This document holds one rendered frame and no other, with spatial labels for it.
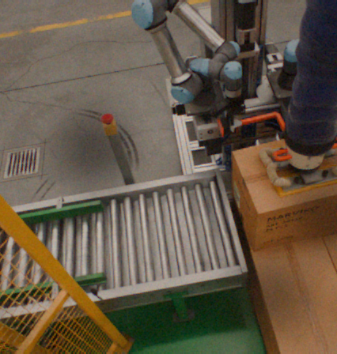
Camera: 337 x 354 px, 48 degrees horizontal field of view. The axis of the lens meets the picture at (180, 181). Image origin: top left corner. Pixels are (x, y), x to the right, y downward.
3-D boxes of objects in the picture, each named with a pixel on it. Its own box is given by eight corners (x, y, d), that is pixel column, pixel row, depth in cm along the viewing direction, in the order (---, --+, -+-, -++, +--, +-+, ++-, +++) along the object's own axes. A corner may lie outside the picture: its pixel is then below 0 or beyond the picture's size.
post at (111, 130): (138, 219, 292) (102, 127, 212) (137, 211, 296) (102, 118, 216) (146, 217, 292) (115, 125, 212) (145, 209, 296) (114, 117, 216)
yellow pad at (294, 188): (279, 197, 179) (280, 192, 175) (271, 181, 185) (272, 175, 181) (348, 181, 181) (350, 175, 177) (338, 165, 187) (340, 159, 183)
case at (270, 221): (253, 252, 207) (257, 213, 175) (231, 193, 231) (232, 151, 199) (357, 225, 210) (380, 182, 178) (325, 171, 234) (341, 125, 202)
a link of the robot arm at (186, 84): (208, 89, 196) (162, -17, 164) (192, 107, 189) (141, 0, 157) (191, 90, 204) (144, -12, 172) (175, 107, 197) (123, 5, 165)
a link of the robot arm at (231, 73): (228, 57, 167) (245, 62, 164) (229, 77, 176) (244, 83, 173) (218, 67, 164) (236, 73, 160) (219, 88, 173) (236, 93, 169)
